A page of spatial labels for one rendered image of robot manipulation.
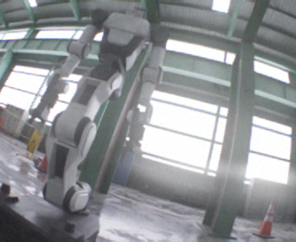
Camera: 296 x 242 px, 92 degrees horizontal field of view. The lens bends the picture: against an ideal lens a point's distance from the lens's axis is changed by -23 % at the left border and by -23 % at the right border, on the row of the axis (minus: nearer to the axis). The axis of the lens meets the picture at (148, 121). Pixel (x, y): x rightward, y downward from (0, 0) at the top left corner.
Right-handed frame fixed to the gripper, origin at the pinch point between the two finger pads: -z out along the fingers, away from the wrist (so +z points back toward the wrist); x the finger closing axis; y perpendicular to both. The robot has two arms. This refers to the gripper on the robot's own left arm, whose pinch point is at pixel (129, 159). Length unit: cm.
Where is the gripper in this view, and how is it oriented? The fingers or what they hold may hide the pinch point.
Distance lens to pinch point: 95.8
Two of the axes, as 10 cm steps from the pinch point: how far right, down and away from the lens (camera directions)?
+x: -5.9, -3.2, -7.4
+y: 7.8, 0.1, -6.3
